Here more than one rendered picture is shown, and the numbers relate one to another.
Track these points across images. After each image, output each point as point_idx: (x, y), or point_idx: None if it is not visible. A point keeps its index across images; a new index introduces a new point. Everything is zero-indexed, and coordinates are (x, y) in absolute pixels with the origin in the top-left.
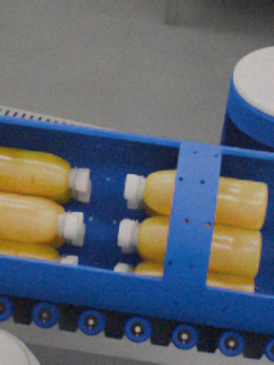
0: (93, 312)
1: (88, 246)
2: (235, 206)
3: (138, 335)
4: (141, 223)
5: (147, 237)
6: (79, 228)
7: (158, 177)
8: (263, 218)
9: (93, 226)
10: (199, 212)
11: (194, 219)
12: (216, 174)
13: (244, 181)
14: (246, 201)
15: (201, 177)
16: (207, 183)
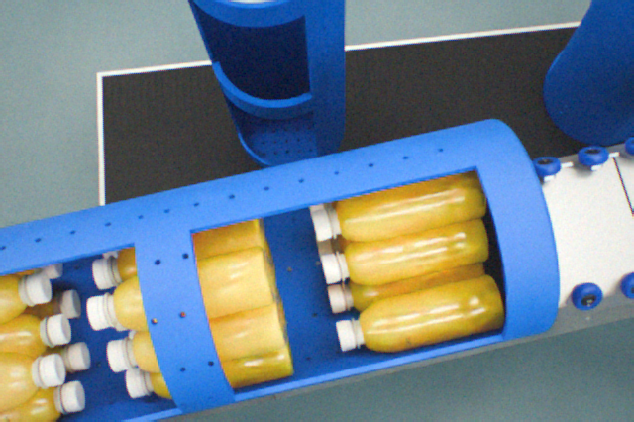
0: None
1: (90, 296)
2: (234, 306)
3: None
4: (132, 342)
5: (147, 365)
6: (65, 340)
7: (126, 305)
8: (271, 302)
9: (84, 273)
10: (193, 356)
11: (191, 364)
12: (195, 295)
13: (234, 264)
14: (246, 297)
15: (178, 308)
16: (189, 315)
